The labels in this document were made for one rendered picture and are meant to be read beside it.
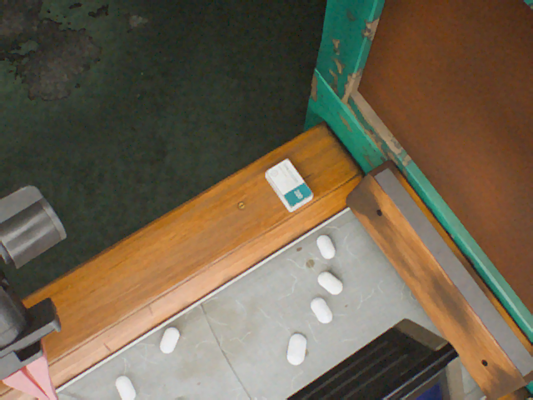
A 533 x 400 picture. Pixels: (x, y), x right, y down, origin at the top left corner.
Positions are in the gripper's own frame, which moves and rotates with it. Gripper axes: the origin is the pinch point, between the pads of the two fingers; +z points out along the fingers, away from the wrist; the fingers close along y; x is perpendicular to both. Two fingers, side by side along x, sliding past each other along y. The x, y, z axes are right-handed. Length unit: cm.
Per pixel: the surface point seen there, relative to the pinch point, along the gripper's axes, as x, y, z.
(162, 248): 14.6, 18.7, -2.8
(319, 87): 15, 47, -12
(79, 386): 10.9, 1.4, 6.1
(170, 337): 8.6, 13.9, 5.6
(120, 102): 115, 34, -5
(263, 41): 112, 76, -2
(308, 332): 4.6, 29.2, 13.0
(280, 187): 11.9, 35.5, -3.1
